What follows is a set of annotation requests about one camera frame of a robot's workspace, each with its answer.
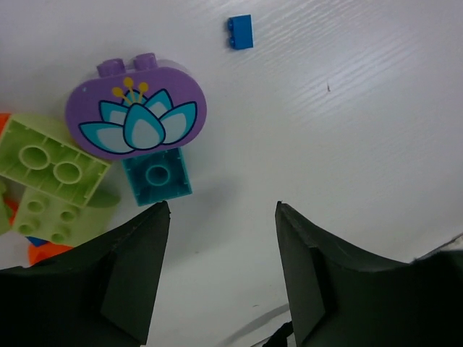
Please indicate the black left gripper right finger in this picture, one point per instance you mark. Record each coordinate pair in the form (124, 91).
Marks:
(342, 295)

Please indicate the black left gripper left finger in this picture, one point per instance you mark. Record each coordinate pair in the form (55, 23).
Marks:
(101, 293)

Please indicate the lime green studded lego brick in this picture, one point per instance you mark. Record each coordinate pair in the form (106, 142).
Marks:
(45, 217)

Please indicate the teal square lego brick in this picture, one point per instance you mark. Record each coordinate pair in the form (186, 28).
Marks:
(157, 176)

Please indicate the lime green open lego brick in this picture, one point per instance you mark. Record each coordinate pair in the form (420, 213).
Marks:
(39, 152)

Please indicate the purple flower lego block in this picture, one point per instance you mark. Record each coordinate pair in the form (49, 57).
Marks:
(136, 108)

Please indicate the small blue lego brick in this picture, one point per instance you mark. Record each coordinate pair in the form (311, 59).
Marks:
(240, 32)

